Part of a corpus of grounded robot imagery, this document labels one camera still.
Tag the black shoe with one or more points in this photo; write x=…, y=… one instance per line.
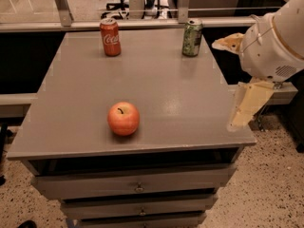
x=28, y=224

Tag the grey drawer cabinet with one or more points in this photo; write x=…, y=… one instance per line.
x=139, y=140

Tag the black office chair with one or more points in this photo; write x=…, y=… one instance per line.
x=116, y=9

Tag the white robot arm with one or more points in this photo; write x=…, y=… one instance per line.
x=271, y=51

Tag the bottom grey drawer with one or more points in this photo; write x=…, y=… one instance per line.
x=192, y=219

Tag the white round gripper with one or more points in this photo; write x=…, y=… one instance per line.
x=267, y=49

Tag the grey drawer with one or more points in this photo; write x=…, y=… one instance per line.
x=94, y=185
x=192, y=219
x=149, y=204

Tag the red apple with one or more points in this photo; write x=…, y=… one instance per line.
x=123, y=118

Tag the top grey drawer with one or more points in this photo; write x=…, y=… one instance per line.
x=94, y=185

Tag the middle grey drawer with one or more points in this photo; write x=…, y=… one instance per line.
x=149, y=204

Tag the green soda can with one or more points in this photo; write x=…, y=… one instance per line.
x=192, y=37

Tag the red Coca-Cola can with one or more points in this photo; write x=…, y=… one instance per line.
x=110, y=36

